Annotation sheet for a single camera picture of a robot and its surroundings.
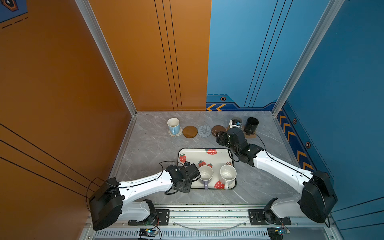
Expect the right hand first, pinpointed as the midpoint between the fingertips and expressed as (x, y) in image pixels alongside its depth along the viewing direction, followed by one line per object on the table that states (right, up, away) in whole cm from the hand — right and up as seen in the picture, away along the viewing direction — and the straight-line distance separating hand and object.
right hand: (218, 134), depth 83 cm
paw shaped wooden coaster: (+26, -3, +22) cm, 34 cm away
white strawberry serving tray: (+8, -27, -1) cm, 28 cm away
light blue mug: (-27, +5, +16) cm, 32 cm away
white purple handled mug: (-7, -23, +3) cm, 24 cm away
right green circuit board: (+26, -46, -12) cm, 55 cm away
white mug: (+6, -23, +4) cm, 24 cm away
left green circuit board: (-34, -46, -13) cm, 59 cm away
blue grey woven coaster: (-7, +1, +25) cm, 26 cm away
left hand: (-18, -28, -2) cm, 33 cm away
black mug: (+25, +5, +18) cm, 32 cm away
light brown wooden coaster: (-17, 0, +26) cm, 31 cm away
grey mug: (+7, +7, -12) cm, 15 cm away
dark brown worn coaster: (+3, +3, +26) cm, 27 cm away
